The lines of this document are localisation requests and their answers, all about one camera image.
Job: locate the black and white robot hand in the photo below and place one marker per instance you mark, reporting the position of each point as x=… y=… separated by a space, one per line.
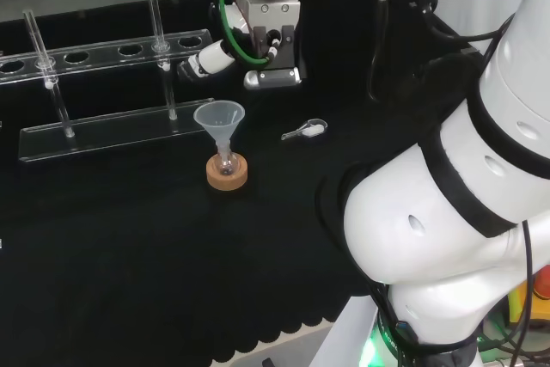
x=275 y=10

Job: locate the translucent plastic funnel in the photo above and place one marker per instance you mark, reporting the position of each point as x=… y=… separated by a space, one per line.
x=218 y=120

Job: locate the clear acrylic funnel stand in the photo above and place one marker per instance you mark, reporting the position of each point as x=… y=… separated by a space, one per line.
x=107 y=128

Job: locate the small round-bottom glass flask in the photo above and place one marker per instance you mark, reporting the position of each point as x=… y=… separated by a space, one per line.
x=224 y=165

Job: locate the black bench cloth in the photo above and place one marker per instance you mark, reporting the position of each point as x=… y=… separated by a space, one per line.
x=150 y=255

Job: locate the pale board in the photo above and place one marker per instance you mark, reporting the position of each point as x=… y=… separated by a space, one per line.
x=344 y=332

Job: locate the yellow stop button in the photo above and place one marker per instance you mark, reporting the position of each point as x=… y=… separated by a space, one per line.
x=542 y=294

